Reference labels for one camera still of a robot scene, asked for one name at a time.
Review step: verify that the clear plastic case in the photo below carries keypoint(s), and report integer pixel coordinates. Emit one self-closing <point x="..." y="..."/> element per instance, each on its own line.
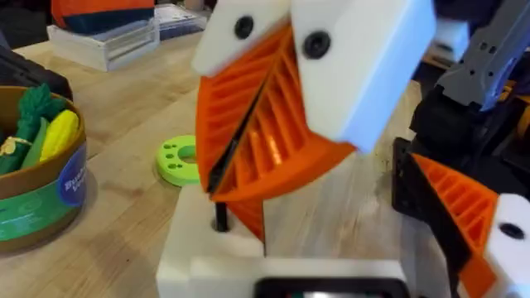
<point x="180" y="20"/>

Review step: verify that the black case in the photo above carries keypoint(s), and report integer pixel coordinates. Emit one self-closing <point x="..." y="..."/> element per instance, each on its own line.
<point x="25" y="70"/>

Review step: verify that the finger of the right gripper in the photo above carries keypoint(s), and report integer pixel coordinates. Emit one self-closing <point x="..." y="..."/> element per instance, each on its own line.
<point x="223" y="103"/>
<point x="352" y="62"/>

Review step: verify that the black screw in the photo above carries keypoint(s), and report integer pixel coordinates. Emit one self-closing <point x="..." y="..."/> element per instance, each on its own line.
<point x="221" y="215"/>

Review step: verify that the brown tub with toys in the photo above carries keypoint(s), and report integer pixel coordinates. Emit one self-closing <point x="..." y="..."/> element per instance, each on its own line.
<point x="37" y="194"/>

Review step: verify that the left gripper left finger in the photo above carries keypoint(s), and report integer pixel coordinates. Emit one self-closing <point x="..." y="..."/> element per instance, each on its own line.
<point x="194" y="240"/>

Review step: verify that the green disc with holes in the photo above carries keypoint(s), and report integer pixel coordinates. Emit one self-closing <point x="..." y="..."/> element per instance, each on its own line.
<point x="174" y="165"/>

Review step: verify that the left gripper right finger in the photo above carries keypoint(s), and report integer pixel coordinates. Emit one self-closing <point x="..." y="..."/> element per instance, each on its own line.
<point x="468" y="198"/>

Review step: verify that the white flat box stack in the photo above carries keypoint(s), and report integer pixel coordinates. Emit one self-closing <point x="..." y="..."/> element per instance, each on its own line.
<point x="103" y="47"/>

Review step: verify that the orange and dark blue bag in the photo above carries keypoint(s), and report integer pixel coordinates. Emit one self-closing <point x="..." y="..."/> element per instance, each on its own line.
<point x="103" y="14"/>

